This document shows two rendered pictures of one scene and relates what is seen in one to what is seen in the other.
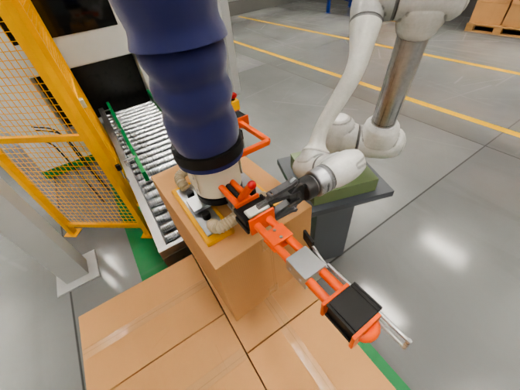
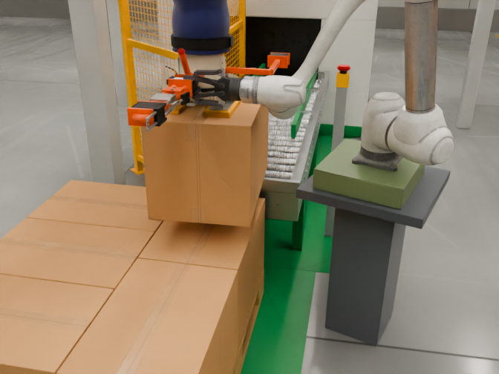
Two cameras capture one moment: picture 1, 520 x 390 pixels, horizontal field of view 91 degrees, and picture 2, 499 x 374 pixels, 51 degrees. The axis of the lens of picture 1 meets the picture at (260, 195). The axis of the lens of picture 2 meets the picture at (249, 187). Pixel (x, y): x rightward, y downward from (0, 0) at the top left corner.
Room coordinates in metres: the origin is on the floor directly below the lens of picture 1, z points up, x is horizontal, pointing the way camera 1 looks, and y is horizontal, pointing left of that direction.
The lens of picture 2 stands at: (-0.72, -1.26, 1.66)
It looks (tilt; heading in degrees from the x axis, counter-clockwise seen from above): 26 degrees down; 39
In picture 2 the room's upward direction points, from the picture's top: straight up
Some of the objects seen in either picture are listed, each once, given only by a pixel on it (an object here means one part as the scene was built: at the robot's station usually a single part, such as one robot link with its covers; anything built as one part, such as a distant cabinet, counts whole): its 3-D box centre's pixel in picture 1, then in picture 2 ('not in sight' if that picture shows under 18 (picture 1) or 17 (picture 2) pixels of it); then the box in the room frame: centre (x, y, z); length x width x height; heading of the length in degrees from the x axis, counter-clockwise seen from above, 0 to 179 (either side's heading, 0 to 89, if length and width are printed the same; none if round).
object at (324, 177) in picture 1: (318, 181); (249, 90); (0.60, -0.19, 1.20); 0.09 x 0.06 x 0.09; 28
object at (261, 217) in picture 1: (254, 213); (183, 85); (0.49, 0.02, 1.20); 0.10 x 0.08 x 0.06; 120
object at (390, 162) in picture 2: not in sight; (380, 151); (1.16, -0.42, 0.87); 0.22 x 0.18 x 0.06; 13
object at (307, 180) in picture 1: (300, 191); (228, 88); (0.56, -0.12, 1.20); 0.09 x 0.07 x 0.08; 118
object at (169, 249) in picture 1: (217, 224); (228, 180); (1.00, 0.28, 0.58); 0.70 x 0.03 x 0.06; 118
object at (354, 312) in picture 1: (349, 314); (145, 113); (0.19, -0.15, 1.21); 0.08 x 0.07 x 0.05; 30
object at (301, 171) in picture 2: not in sight; (314, 124); (2.19, 0.54, 0.50); 2.31 x 0.05 x 0.19; 28
